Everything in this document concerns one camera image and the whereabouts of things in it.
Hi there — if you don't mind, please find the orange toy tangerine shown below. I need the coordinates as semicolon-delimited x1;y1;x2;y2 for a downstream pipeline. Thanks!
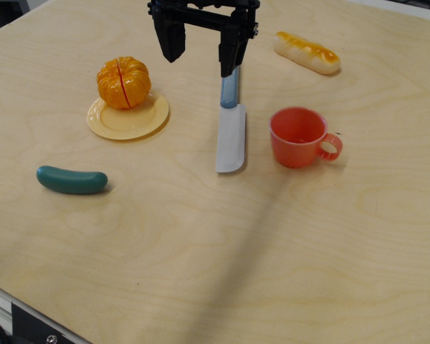
97;57;152;110

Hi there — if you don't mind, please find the black corner bracket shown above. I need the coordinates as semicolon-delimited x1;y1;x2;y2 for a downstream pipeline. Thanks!
11;302;90;344

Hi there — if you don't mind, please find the yellow plastic plate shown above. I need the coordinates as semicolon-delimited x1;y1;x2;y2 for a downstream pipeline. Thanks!
87;92;169;140

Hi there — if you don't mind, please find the orange plastic cup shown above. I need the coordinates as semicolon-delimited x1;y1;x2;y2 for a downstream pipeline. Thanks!
269;107;343;168

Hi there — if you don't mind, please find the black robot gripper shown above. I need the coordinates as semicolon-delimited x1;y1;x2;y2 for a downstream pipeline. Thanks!
148;1;260;77

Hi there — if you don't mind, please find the toy bread loaf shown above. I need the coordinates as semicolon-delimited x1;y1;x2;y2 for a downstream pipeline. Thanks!
273;32;341;75

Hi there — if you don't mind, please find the toy knife blue handle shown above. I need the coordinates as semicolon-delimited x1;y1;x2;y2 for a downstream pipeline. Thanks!
216;67;247;173

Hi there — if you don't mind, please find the green toy cucumber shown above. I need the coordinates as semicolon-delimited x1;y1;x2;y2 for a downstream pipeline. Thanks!
36;166;108;195

